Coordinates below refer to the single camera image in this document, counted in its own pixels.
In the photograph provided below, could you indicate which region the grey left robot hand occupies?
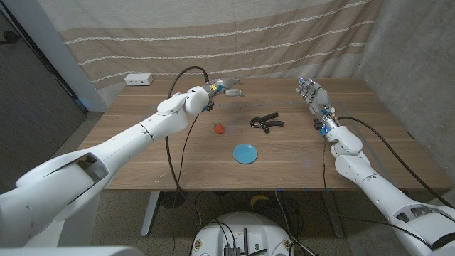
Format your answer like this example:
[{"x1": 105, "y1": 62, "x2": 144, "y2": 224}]
[{"x1": 204, "y1": 77, "x2": 245, "y2": 100}]

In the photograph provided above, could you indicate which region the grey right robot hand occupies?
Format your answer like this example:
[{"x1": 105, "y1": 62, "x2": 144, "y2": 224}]
[{"x1": 294, "y1": 77, "x2": 341, "y2": 134}]

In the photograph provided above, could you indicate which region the black hand grip exerciser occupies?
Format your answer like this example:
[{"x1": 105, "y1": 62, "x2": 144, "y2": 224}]
[{"x1": 250, "y1": 112, "x2": 285, "y2": 134}]

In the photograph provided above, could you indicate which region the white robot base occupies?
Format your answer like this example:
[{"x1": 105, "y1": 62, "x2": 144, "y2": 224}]
[{"x1": 191, "y1": 211, "x2": 295, "y2": 256}]

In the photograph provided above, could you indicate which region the blue dish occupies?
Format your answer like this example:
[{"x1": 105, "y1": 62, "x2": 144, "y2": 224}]
[{"x1": 232, "y1": 143, "x2": 259, "y2": 165}]

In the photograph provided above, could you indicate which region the beige striped backdrop cloth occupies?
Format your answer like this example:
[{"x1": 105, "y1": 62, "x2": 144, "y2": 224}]
[{"x1": 37, "y1": 0, "x2": 383, "y2": 94}]

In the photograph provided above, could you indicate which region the white power strip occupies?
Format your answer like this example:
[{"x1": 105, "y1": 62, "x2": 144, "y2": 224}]
[{"x1": 124, "y1": 73, "x2": 154, "y2": 87}]

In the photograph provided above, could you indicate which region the yellow banana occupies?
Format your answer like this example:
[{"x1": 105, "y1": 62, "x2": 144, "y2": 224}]
[{"x1": 250, "y1": 194, "x2": 270, "y2": 210}]

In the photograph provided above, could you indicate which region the grey table leg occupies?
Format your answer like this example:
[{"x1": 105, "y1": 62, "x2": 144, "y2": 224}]
[{"x1": 321, "y1": 190, "x2": 346, "y2": 238}]

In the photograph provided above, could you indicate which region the black round floor fan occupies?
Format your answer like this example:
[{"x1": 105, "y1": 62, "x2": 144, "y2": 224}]
[{"x1": 159, "y1": 191, "x2": 188, "y2": 209}]

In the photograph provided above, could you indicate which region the white table leg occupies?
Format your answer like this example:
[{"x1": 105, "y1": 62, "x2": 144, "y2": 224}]
[{"x1": 140, "y1": 191, "x2": 161, "y2": 238}]

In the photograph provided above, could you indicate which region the dark grey door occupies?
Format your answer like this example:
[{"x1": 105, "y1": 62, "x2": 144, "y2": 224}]
[{"x1": 0, "y1": 10, "x2": 88, "y2": 195}]

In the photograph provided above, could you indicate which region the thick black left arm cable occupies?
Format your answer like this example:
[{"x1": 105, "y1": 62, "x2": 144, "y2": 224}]
[{"x1": 165, "y1": 65, "x2": 210, "y2": 232}]

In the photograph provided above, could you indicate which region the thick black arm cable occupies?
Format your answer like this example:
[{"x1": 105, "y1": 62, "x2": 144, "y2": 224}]
[
  {"x1": 336, "y1": 115, "x2": 455, "y2": 210},
  {"x1": 165, "y1": 65, "x2": 210, "y2": 232}
]

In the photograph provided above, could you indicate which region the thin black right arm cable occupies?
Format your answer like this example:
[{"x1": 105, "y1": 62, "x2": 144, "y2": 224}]
[{"x1": 321, "y1": 137, "x2": 328, "y2": 191}]

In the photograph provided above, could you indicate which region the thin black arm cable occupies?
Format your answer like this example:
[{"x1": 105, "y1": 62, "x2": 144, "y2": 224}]
[
  {"x1": 172, "y1": 112, "x2": 202, "y2": 256},
  {"x1": 321, "y1": 137, "x2": 328, "y2": 191}
]

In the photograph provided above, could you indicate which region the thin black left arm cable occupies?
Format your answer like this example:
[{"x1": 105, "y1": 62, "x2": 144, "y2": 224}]
[{"x1": 172, "y1": 112, "x2": 202, "y2": 256}]

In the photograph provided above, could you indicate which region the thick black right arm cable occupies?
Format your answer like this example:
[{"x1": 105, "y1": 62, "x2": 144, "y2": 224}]
[{"x1": 336, "y1": 115, "x2": 455, "y2": 210}]

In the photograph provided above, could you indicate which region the white door frame post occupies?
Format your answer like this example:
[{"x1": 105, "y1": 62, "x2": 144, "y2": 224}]
[{"x1": 3, "y1": 0, "x2": 108, "y2": 113}]

